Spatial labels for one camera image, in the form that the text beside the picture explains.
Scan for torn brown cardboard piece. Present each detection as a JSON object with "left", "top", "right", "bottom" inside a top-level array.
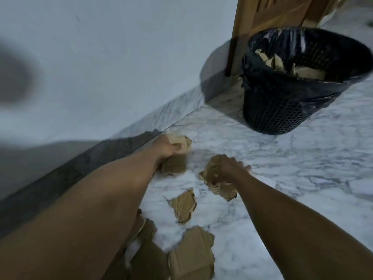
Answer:
[{"left": 199, "top": 155, "right": 238, "bottom": 202}]

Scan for person's right forearm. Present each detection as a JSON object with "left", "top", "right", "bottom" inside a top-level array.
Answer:
[{"left": 233, "top": 172, "right": 373, "bottom": 280}]

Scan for small torn cardboard piece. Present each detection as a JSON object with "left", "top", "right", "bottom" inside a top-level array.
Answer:
[{"left": 169, "top": 189, "right": 197, "bottom": 224}]

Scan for cardboard scraps in bin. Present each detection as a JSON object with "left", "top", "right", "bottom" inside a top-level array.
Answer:
[{"left": 255, "top": 49, "right": 327, "bottom": 81}]

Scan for person's right hand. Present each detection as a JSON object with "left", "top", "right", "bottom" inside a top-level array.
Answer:
[{"left": 212, "top": 156, "right": 252, "bottom": 185}]

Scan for large folded cardboard piece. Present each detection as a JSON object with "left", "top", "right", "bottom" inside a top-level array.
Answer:
[{"left": 168, "top": 226, "right": 216, "bottom": 280}]

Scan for dark torn cardboard piece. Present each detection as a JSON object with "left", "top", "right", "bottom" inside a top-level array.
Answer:
[{"left": 100, "top": 209, "right": 170, "bottom": 280}]

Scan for black plastic bin liner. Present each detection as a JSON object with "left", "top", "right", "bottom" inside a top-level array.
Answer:
[{"left": 241, "top": 27, "right": 373, "bottom": 114}]

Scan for black mesh waste bin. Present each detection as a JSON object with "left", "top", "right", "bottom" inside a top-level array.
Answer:
[{"left": 241, "top": 27, "right": 373, "bottom": 135}]

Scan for wooden door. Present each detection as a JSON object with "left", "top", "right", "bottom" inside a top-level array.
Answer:
[{"left": 225, "top": 0, "right": 341, "bottom": 77}]

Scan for person's left forearm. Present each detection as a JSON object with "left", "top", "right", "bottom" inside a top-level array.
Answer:
[{"left": 0, "top": 143, "right": 160, "bottom": 280}]

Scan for person's left hand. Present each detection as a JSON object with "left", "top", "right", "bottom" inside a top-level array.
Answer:
[{"left": 151, "top": 134, "right": 187, "bottom": 165}]

